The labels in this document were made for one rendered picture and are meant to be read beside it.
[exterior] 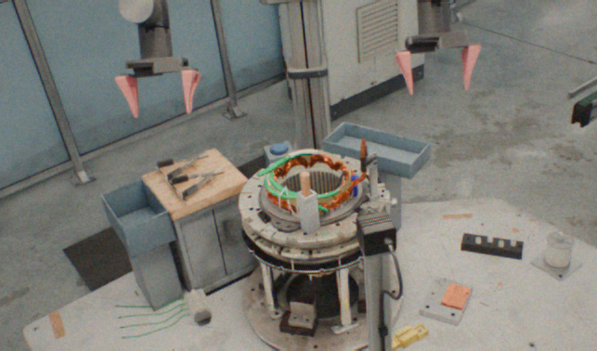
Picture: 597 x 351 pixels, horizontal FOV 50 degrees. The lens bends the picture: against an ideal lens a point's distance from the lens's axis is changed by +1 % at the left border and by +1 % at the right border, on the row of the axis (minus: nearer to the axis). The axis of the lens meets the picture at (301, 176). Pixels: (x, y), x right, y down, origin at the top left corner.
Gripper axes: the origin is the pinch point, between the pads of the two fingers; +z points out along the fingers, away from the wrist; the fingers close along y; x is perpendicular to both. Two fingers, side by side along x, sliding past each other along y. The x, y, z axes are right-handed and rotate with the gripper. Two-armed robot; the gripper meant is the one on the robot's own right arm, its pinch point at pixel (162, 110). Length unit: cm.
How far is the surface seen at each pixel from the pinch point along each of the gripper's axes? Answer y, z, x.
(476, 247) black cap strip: 65, 40, 47
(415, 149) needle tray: 51, 13, 45
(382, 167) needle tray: 42, 17, 40
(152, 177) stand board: -13.9, 14.7, 37.3
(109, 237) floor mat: -81, 52, 185
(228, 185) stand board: 5.3, 17.5, 32.4
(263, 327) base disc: 11, 51, 28
